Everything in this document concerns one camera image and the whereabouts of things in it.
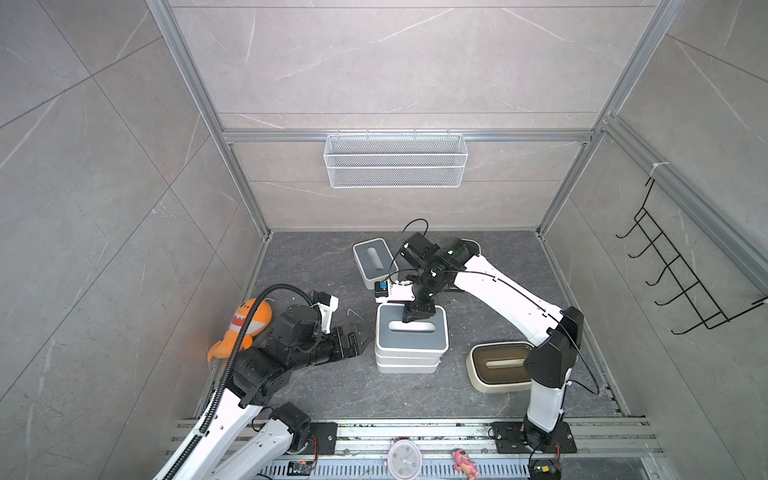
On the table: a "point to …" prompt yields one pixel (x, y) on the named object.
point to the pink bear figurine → (463, 463)
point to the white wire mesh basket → (396, 160)
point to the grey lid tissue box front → (395, 337)
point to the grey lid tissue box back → (375, 261)
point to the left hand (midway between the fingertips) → (365, 335)
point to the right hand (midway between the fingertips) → (409, 306)
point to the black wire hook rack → (705, 308)
